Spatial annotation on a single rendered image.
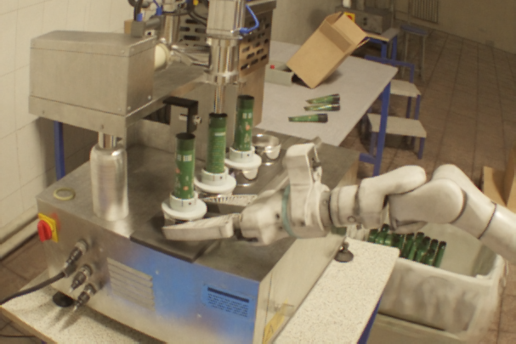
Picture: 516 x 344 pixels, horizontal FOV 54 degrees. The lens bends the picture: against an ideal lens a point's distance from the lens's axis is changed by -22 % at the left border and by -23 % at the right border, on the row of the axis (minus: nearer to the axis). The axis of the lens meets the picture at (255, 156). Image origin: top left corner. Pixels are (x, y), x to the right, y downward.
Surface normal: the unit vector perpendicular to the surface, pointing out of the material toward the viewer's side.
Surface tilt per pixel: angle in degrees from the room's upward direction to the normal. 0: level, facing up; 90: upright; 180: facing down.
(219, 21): 90
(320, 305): 0
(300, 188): 72
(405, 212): 100
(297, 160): 89
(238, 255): 0
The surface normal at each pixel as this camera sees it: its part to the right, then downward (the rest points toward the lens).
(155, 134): -0.39, 0.33
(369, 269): 0.07, -0.91
